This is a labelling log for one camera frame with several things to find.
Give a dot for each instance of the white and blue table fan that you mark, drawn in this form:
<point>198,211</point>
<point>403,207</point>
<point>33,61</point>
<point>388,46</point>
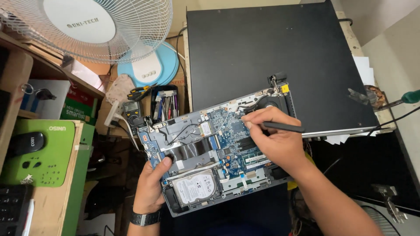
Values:
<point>85,29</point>

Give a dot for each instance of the black yellow digital multimeter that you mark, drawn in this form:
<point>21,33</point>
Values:
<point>132,111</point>

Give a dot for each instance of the person's left hand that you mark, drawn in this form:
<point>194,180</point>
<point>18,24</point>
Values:
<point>149,191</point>

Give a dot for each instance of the large black flat metal case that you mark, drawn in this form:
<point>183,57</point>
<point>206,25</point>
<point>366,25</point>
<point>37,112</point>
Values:
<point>262,55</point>

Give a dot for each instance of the silver hard drive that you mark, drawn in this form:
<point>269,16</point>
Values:
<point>195,187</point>

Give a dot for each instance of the small metal hinge bracket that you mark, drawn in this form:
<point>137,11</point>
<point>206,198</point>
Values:
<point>359,96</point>

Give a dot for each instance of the white power strip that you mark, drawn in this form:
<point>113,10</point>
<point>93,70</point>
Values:
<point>113,114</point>

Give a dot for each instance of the green memory module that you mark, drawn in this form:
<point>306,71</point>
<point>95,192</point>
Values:
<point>256,159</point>

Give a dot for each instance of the grey laptop base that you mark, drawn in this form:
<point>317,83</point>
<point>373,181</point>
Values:
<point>203,147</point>

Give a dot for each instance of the black holder with tools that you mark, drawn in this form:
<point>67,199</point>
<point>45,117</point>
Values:
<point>164,105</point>

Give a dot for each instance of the loose metal laptop hinge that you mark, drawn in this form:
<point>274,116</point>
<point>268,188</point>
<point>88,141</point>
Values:
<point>390,201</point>

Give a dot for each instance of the green mouse pad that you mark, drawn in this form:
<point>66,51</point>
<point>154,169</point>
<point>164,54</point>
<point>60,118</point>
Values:
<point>49,154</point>

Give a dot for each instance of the black computer mouse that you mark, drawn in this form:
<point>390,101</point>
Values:
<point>29,143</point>

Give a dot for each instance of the white paper sheets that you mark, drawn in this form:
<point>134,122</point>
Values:
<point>364,70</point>

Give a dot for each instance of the person's right hand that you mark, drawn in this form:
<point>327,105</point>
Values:
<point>282,144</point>

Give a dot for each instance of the person's dark trousers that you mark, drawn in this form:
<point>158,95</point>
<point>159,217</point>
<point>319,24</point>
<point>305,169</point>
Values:
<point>236,213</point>

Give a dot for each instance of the brown rusty round object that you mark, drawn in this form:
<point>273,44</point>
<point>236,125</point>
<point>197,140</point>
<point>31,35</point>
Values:
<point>375,95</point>

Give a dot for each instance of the red cardboard box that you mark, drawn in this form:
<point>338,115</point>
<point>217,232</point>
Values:
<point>80,95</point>

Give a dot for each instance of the black wrist watch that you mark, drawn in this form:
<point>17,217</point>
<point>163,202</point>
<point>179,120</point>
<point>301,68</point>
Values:
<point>146,218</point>

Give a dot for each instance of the black keyboard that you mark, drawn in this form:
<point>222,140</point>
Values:
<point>13,209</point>

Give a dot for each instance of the green cardboard box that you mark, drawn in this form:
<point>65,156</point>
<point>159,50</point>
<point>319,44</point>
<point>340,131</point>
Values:
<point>78,111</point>

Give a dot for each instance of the grey dirty cloth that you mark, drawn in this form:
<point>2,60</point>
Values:
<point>119,88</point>

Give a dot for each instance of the wooden shelf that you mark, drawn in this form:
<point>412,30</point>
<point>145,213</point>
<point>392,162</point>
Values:
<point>19,68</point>

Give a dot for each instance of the yellow cloth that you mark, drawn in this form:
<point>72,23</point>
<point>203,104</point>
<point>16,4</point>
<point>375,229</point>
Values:
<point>293,185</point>

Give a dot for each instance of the yellow black pliers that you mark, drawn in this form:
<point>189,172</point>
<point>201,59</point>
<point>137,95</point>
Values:
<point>139,91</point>

